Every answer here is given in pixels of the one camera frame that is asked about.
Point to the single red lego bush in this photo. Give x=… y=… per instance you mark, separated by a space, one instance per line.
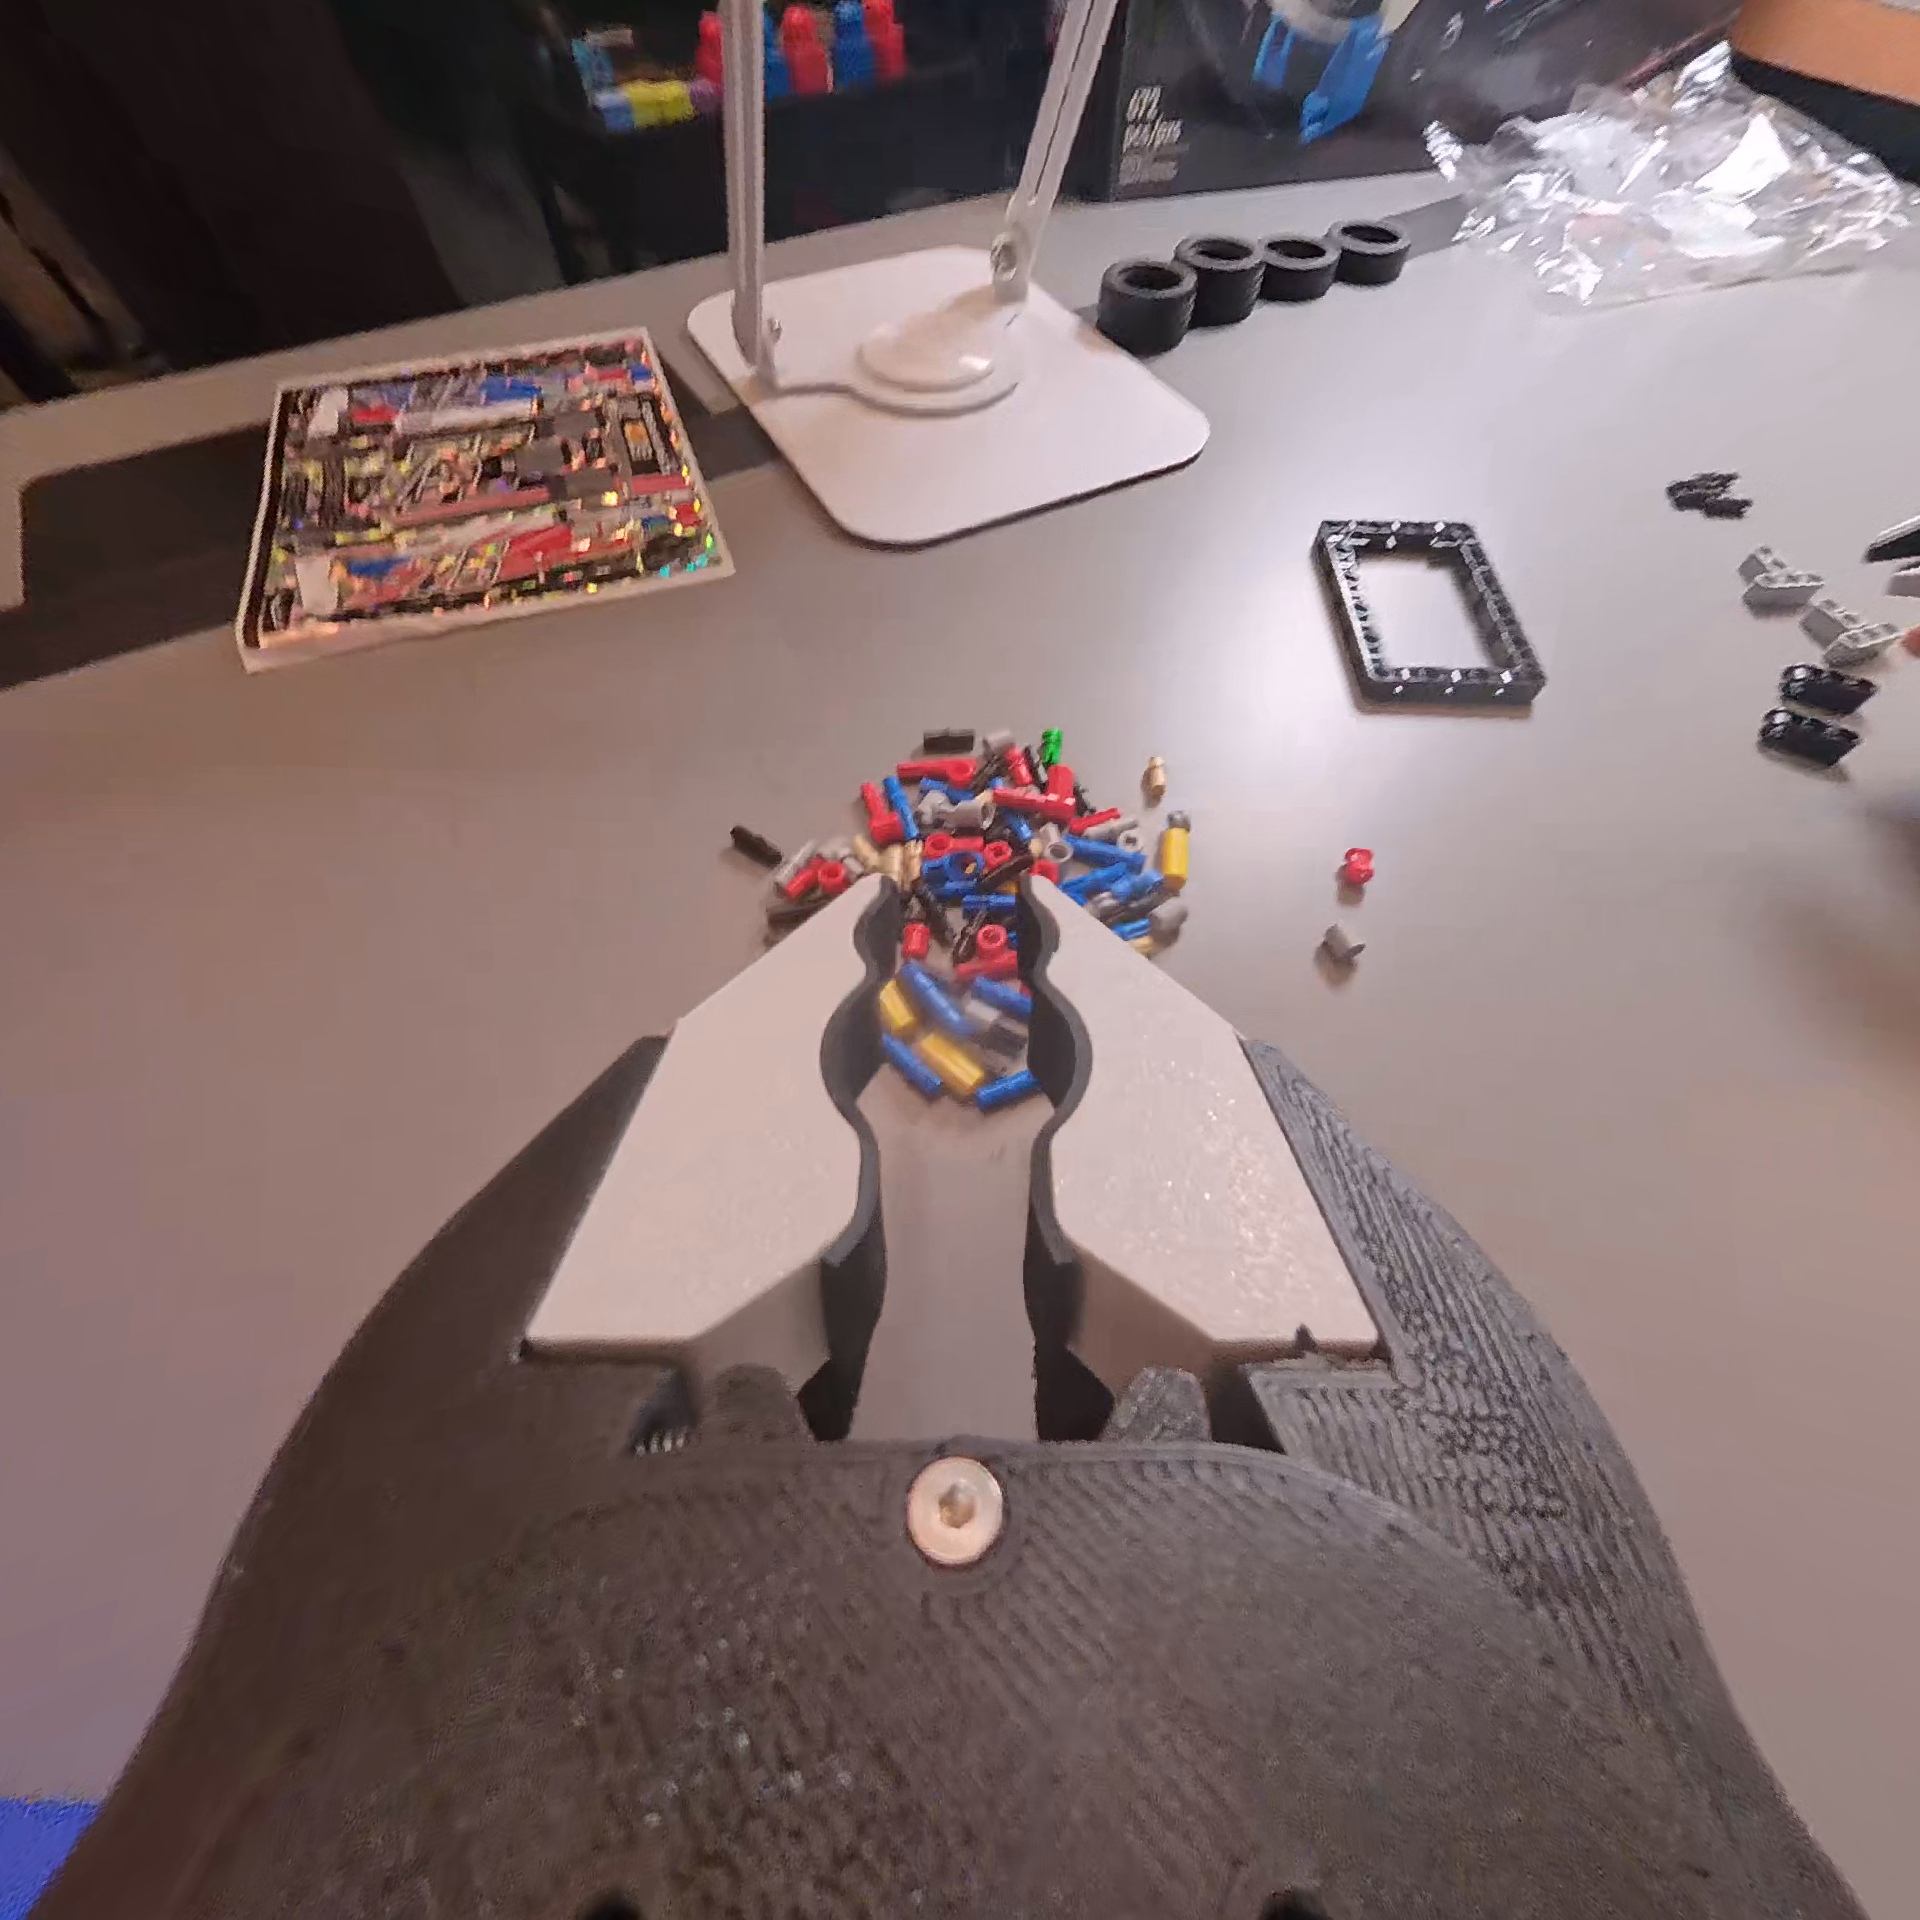
x=1359 y=868

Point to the colourful holographic sticker sheet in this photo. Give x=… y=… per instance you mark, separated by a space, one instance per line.
x=480 y=495

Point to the black crate with colourful bricks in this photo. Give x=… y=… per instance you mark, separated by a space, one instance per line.
x=809 y=60

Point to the grey angled lego connector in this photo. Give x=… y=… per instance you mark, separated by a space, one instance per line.
x=1780 y=578
x=1847 y=635

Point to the single black lego pin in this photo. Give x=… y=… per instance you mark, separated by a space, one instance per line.
x=758 y=844

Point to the cluster of tiny black pins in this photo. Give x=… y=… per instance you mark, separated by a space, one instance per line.
x=1711 y=495

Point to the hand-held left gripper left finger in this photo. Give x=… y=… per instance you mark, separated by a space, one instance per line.
x=704 y=1186

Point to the black lego set box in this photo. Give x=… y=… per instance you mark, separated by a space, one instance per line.
x=1201 y=91

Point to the white book stand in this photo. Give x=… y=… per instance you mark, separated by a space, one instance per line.
x=975 y=436

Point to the pile of small colourful lego pins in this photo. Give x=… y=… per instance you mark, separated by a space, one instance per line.
x=975 y=839

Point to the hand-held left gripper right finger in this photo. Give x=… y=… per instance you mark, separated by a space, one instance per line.
x=1201 y=1186

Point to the clear crumpled plastic bag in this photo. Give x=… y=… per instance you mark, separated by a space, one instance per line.
x=1664 y=181

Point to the single grey lego bush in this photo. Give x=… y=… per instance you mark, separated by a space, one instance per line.
x=1339 y=948

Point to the black rectangular lego frame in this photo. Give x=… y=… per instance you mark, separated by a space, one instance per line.
x=1447 y=682

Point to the black rubber lego tire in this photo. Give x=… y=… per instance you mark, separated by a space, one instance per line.
x=1300 y=272
x=1371 y=254
x=1148 y=307
x=1227 y=283

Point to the tan curved object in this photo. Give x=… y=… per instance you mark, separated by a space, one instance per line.
x=1839 y=30

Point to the black angled lego connector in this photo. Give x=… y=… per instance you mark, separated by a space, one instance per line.
x=1809 y=740
x=1826 y=686

